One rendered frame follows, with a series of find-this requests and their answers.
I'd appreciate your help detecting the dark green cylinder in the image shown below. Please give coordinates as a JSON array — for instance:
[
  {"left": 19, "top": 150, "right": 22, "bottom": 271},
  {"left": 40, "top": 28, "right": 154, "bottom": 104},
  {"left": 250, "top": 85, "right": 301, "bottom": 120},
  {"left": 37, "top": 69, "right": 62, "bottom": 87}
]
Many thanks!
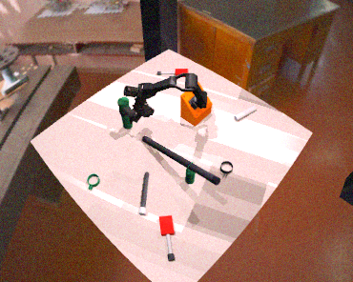
[{"left": 116, "top": 97, "right": 134, "bottom": 129}]

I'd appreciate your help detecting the red-handled screwdriver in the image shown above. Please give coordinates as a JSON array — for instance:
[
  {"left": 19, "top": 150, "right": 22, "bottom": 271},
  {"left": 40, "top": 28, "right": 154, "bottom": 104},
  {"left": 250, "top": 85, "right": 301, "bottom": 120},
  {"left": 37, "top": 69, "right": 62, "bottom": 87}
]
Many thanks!
[
  {"left": 157, "top": 69, "right": 189, "bottom": 75},
  {"left": 159, "top": 215, "right": 175, "bottom": 261}
]

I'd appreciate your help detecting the white cylinder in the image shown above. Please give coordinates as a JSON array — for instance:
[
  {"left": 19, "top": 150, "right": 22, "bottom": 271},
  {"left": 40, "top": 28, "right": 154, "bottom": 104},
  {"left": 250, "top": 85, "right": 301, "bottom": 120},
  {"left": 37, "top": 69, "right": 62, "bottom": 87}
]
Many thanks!
[{"left": 234, "top": 106, "right": 256, "bottom": 122}]

